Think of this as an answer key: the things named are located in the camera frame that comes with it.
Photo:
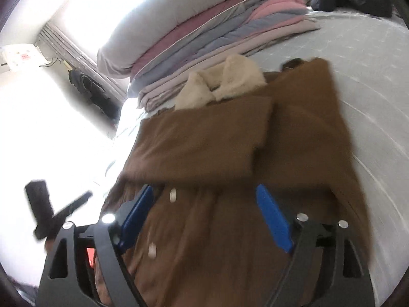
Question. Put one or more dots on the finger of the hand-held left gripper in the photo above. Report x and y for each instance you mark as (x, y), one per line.
(40, 204)
(72, 206)

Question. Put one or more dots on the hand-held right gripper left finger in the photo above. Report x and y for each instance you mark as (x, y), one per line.
(138, 217)

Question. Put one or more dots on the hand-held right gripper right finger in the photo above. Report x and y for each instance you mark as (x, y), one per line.
(274, 220)

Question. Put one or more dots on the brown coat with cream collar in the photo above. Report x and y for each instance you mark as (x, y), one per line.
(207, 140)

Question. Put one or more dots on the red object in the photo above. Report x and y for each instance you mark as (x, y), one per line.
(91, 256)

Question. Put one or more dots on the stack of folded blankets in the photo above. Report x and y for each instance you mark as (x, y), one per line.
(179, 80)

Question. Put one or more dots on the grey quilted bed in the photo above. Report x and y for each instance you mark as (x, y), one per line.
(367, 70)

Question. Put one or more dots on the mauve folded quilt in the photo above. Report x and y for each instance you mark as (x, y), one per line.
(179, 38)

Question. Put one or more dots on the grey-blue folded quilt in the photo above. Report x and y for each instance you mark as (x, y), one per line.
(207, 40)

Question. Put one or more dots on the bright window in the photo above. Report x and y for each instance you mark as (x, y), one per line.
(105, 9)

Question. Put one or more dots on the pink folded blanket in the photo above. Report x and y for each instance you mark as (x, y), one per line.
(278, 4)

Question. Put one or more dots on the grey ribbed window rail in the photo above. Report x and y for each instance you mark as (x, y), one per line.
(80, 51)

